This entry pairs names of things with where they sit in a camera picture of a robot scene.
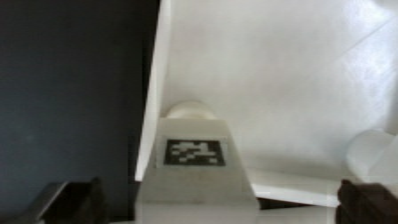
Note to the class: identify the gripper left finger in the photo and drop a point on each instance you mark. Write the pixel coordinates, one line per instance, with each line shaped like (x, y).
(68, 204)

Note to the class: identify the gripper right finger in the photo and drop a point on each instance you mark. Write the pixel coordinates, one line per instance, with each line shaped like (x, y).
(368, 204)

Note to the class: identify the white table leg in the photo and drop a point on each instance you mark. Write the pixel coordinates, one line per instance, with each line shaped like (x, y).
(194, 190)

